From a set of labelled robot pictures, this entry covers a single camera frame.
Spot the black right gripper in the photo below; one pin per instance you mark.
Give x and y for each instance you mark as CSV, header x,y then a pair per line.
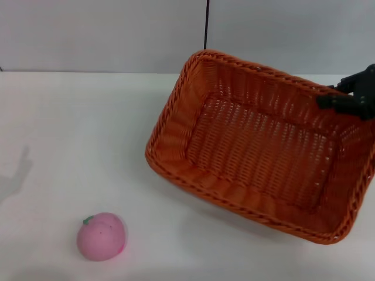
x,y
369,96

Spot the orange woven plastic basket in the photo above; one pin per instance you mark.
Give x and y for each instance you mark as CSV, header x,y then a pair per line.
x,y
257,158

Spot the pink peach toy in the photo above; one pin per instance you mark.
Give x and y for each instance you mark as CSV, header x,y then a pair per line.
x,y
101,238

